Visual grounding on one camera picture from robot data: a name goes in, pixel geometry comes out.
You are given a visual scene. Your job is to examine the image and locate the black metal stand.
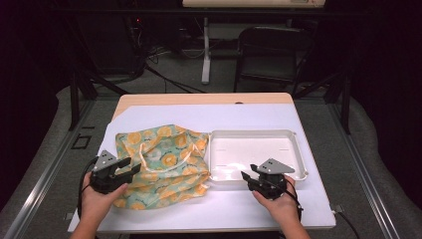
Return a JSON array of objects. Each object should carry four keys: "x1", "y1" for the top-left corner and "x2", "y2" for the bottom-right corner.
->
[
  {"x1": 67, "y1": 70, "x2": 129, "y2": 131},
  {"x1": 293, "y1": 72, "x2": 352, "y2": 135}
]

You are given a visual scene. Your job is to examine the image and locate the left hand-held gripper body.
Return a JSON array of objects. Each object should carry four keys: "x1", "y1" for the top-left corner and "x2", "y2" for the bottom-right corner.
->
[{"x1": 89, "y1": 149, "x2": 134, "y2": 195}]

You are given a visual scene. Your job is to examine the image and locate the light wooden table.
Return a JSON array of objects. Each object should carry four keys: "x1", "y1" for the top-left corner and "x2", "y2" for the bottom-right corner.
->
[{"x1": 111, "y1": 92, "x2": 296, "y2": 121}]

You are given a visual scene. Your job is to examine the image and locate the black cabinet with red light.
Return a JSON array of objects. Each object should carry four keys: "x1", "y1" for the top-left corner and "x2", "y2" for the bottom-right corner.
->
[{"x1": 79, "y1": 13, "x2": 147, "y2": 78}]

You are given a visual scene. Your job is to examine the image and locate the white plastic tray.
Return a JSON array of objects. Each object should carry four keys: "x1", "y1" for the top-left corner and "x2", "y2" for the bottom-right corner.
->
[{"x1": 207, "y1": 128, "x2": 310, "y2": 183}]

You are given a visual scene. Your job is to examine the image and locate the black floor cable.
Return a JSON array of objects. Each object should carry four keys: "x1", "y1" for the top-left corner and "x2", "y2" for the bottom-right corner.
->
[{"x1": 143, "y1": 63, "x2": 207, "y2": 95}]

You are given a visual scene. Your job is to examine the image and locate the aluminium floor rail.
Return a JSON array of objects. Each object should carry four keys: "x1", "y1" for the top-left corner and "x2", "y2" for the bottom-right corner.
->
[
  {"x1": 2, "y1": 99, "x2": 97, "y2": 239},
  {"x1": 325, "y1": 99, "x2": 401, "y2": 239}
]

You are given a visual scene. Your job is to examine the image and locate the white desk leg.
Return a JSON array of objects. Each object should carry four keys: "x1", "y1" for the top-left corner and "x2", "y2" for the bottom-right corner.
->
[{"x1": 201, "y1": 16, "x2": 212, "y2": 86}]

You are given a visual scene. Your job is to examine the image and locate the person's left hand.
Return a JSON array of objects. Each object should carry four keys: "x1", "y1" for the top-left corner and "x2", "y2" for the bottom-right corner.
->
[{"x1": 81, "y1": 172, "x2": 129, "y2": 221}]

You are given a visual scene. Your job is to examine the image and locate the black folding chair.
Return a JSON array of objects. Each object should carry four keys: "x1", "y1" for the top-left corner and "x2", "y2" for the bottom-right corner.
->
[{"x1": 233, "y1": 26, "x2": 317, "y2": 98}]

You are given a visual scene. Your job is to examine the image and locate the white table board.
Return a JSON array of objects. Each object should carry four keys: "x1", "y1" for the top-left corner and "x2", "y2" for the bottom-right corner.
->
[{"x1": 67, "y1": 103, "x2": 337, "y2": 234}]

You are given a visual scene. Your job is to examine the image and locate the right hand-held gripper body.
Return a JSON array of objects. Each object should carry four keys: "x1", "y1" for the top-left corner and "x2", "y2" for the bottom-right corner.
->
[{"x1": 248, "y1": 157, "x2": 297, "y2": 201}]

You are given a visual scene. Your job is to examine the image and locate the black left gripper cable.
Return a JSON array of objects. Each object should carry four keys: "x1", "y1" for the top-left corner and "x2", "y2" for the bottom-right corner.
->
[{"x1": 76, "y1": 156, "x2": 100, "y2": 220}]

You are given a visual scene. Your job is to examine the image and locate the black cable with grey clamp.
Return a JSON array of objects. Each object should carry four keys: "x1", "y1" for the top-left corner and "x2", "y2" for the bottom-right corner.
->
[{"x1": 332, "y1": 204, "x2": 361, "y2": 239}]

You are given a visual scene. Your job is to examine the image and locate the person's right hand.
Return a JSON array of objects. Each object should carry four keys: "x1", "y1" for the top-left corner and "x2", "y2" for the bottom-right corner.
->
[{"x1": 252, "y1": 176, "x2": 302, "y2": 224}]

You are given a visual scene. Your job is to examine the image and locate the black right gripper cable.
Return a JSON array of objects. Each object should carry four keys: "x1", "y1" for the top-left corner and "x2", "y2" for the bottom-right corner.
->
[{"x1": 265, "y1": 174, "x2": 304, "y2": 223}]

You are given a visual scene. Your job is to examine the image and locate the fruit print cloth bag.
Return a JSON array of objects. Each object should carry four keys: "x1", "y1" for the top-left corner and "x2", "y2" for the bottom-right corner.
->
[{"x1": 113, "y1": 123, "x2": 212, "y2": 211}]

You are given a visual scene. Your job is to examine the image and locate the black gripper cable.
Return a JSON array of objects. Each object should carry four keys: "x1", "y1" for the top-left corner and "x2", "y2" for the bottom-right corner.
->
[
  {"x1": 76, "y1": 156, "x2": 100, "y2": 220},
  {"x1": 265, "y1": 174, "x2": 304, "y2": 223}
]

